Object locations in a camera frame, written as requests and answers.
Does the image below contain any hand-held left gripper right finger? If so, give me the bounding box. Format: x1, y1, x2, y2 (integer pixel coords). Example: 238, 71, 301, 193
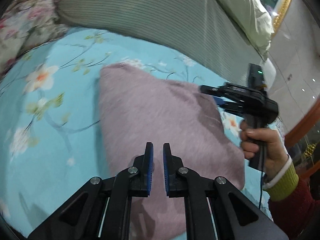
162, 142, 289, 240

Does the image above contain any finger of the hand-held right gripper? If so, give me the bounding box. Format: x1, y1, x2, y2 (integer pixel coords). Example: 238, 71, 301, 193
200, 85, 227, 95
214, 96, 244, 117

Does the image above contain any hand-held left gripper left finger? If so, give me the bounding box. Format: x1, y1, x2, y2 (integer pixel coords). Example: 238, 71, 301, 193
27, 142, 154, 240

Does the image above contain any pink knit sweater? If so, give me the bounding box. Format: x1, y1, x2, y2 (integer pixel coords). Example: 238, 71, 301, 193
97, 64, 247, 240

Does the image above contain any person's right forearm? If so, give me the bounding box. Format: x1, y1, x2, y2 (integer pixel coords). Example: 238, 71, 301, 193
262, 155, 320, 240

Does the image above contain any person's right hand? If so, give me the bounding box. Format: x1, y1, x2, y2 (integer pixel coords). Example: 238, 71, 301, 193
239, 120, 290, 178

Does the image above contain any light green pillow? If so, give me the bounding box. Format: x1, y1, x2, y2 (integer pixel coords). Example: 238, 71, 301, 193
200, 0, 275, 60

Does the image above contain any green striped cushion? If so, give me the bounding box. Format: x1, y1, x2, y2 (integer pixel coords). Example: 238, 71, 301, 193
56, 0, 267, 85

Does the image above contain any blue floral bedsheet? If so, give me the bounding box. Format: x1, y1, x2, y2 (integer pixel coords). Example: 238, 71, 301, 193
0, 26, 285, 233

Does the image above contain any pink floral quilt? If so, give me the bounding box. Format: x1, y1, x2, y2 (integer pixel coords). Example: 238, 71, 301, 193
0, 0, 70, 75

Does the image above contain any black cable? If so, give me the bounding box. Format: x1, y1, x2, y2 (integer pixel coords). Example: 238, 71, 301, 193
257, 150, 266, 209

